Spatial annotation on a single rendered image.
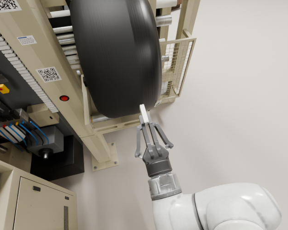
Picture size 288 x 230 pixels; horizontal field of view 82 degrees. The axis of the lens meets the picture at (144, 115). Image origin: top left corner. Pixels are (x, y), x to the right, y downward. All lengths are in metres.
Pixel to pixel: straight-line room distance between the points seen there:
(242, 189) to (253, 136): 1.84
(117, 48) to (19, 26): 0.32
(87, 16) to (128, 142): 1.46
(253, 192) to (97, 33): 0.60
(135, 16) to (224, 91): 2.04
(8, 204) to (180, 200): 0.78
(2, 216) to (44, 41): 0.74
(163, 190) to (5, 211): 0.73
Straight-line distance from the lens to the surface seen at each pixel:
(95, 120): 0.98
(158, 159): 0.52
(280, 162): 2.30
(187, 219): 0.47
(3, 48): 0.80
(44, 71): 0.82
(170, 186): 0.48
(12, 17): 0.72
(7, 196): 1.02
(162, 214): 0.49
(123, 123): 1.00
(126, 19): 0.63
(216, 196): 0.46
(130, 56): 0.60
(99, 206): 1.77
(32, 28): 0.72
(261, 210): 0.45
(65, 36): 1.18
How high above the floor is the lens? 1.72
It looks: 57 degrees down
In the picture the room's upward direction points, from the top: straight up
